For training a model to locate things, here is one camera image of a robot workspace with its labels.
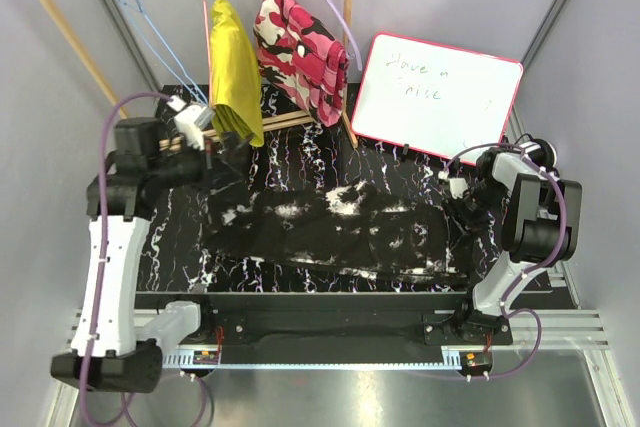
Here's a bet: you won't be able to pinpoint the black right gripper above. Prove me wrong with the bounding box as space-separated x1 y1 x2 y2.
439 179 508 250

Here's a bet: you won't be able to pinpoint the black white patterned trousers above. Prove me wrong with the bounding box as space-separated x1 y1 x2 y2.
199 141 474 281

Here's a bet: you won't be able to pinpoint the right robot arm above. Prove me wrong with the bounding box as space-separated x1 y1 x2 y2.
438 138 582 344

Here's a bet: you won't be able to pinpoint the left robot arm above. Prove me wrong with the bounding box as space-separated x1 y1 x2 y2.
50 117 250 393

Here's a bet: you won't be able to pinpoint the pink camouflage trousers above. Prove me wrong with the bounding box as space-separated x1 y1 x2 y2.
253 0 349 127

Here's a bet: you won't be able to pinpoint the black headphones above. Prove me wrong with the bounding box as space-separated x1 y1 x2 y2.
512 133 559 180

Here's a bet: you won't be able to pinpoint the yellow-green folded garment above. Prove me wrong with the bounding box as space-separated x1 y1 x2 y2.
209 0 264 148

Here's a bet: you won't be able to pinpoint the pink framed whiteboard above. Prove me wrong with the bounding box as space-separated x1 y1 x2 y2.
351 33 524 165

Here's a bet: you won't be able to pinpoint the wooden clothes rack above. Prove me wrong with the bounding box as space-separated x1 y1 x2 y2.
10 0 359 154

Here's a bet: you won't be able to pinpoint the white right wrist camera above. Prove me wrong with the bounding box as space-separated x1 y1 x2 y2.
438 171 469 199

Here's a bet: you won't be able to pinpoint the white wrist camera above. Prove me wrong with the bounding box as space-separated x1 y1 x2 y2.
438 171 469 199
173 104 214 150

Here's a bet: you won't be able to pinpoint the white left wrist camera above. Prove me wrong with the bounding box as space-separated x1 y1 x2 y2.
173 104 214 150

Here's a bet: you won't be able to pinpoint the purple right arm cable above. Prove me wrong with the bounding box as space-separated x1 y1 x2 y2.
438 141 574 382

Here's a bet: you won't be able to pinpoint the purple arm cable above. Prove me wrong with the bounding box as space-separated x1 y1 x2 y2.
438 141 574 382
77 91 216 427

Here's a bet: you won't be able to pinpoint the aluminium rail frame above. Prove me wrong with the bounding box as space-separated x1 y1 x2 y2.
50 302 633 426

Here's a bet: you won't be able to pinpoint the blue wire hanger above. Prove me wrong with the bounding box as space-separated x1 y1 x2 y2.
116 0 208 104

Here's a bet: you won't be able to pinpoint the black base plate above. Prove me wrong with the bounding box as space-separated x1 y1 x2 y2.
157 291 514 366

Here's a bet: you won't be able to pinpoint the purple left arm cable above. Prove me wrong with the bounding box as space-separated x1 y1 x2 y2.
77 91 216 427

